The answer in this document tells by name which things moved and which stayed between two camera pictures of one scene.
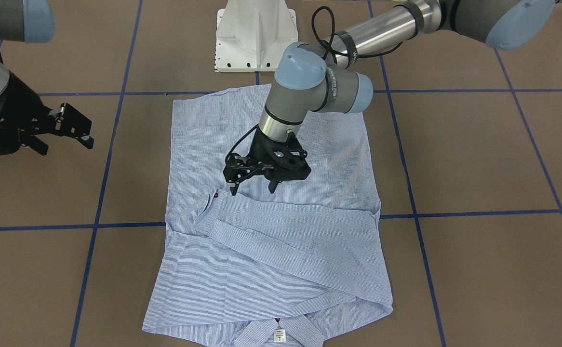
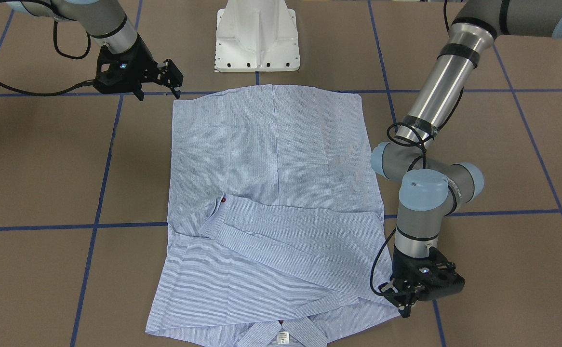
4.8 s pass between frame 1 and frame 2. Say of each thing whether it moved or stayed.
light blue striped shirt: stayed
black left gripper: moved
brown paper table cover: stayed
